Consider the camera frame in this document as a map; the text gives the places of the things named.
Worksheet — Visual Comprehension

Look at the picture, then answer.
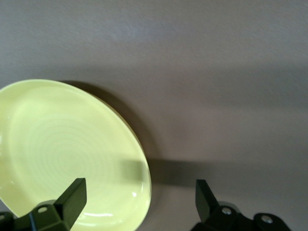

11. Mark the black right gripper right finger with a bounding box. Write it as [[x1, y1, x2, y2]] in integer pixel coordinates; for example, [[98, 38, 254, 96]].
[[192, 179, 292, 231]]

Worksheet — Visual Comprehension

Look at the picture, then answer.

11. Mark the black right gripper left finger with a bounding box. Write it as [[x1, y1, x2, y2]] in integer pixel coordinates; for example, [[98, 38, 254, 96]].
[[0, 177, 87, 231]]

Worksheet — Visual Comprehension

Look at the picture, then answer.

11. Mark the yellow plate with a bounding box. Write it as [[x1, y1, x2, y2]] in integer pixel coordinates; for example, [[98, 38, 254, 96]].
[[0, 79, 152, 231]]

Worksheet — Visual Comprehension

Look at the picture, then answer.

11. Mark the brown table cover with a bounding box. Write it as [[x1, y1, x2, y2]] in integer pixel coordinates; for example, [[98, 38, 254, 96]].
[[0, 0, 308, 231]]

